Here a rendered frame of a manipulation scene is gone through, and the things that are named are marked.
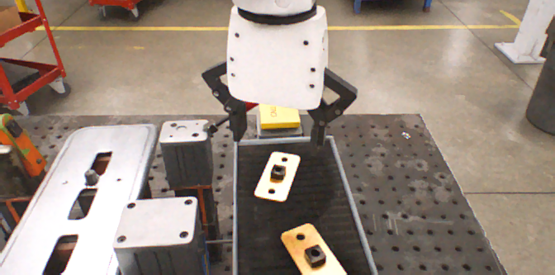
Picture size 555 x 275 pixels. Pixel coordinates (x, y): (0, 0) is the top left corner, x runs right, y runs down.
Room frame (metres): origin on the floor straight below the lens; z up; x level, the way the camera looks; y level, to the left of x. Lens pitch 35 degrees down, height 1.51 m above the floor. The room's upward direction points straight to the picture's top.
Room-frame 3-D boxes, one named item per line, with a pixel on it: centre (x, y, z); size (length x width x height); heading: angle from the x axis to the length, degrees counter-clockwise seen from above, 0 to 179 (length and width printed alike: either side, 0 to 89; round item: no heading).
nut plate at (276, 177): (0.37, 0.00, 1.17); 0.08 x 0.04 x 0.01; 164
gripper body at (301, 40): (0.37, 0.00, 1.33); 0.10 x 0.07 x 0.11; 74
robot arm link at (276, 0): (0.37, 0.00, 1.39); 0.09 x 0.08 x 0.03; 74
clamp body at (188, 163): (0.60, 0.17, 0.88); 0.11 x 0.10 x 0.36; 95
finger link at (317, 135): (0.35, -0.06, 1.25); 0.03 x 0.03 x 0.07; 74
